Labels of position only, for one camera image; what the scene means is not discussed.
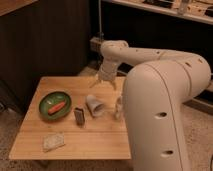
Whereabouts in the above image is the white tipped-over cup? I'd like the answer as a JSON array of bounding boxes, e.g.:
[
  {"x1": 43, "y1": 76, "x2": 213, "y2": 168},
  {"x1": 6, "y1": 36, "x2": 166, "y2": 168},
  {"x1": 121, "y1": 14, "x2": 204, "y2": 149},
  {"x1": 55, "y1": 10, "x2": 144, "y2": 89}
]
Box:
[{"x1": 86, "y1": 94, "x2": 105, "y2": 117}]

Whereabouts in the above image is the wooden table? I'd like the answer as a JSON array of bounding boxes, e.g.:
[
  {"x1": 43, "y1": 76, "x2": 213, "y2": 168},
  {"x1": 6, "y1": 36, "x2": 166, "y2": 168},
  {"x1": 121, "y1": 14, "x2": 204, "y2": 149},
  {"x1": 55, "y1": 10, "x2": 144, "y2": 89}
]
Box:
[{"x1": 9, "y1": 77, "x2": 130, "y2": 160}]

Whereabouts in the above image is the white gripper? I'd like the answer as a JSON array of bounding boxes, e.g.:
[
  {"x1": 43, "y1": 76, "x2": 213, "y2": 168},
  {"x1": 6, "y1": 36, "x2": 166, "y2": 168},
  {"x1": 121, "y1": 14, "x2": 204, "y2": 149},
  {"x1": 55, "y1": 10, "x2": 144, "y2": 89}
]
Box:
[{"x1": 90, "y1": 65, "x2": 117, "y2": 90}]

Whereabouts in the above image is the orange carrot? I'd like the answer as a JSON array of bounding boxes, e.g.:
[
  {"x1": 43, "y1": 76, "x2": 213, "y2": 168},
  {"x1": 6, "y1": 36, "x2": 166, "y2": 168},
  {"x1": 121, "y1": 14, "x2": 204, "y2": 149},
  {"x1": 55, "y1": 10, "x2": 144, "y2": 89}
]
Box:
[{"x1": 48, "y1": 101, "x2": 66, "y2": 115}]

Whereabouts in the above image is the small white bottle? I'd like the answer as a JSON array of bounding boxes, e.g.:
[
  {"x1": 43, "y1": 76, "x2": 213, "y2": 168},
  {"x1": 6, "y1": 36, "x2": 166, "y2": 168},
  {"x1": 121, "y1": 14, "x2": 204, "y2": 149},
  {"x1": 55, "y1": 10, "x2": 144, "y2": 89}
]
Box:
[{"x1": 115, "y1": 96, "x2": 123, "y2": 120}]

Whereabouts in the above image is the dark wooden cabinet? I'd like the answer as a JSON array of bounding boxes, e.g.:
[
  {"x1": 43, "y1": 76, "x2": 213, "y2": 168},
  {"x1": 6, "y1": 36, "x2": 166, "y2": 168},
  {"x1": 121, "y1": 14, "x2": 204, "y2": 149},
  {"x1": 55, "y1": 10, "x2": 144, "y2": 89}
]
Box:
[{"x1": 0, "y1": 0, "x2": 90, "y2": 113}]

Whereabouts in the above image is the dark eraser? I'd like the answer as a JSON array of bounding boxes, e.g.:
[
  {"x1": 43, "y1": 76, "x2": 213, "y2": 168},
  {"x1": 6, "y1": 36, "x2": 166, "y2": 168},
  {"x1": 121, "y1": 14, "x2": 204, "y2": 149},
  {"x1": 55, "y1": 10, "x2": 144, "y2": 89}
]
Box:
[{"x1": 74, "y1": 108, "x2": 85, "y2": 126}]

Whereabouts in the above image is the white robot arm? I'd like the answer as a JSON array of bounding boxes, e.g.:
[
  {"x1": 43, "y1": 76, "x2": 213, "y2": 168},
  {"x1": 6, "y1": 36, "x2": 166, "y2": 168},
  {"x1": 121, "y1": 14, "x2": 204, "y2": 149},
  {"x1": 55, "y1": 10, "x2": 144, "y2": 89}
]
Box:
[{"x1": 98, "y1": 40, "x2": 211, "y2": 171}]

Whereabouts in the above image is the green bowl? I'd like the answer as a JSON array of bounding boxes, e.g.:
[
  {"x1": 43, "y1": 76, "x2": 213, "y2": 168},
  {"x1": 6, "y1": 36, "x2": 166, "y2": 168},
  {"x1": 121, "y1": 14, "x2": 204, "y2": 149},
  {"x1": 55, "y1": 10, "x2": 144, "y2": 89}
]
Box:
[{"x1": 39, "y1": 91, "x2": 72, "y2": 121}]

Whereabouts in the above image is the clear plastic snack packet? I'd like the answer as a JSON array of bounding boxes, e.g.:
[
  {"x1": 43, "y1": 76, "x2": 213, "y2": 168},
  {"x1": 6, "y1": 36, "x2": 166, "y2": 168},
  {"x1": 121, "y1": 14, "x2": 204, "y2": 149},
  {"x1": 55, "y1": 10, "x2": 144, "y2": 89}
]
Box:
[{"x1": 43, "y1": 133, "x2": 65, "y2": 152}]

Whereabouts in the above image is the metal shelf rack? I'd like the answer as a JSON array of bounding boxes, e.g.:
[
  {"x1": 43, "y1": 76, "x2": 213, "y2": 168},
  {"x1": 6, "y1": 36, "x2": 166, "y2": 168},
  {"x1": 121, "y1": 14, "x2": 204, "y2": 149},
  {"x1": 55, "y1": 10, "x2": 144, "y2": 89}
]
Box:
[{"x1": 89, "y1": 0, "x2": 213, "y2": 116}]

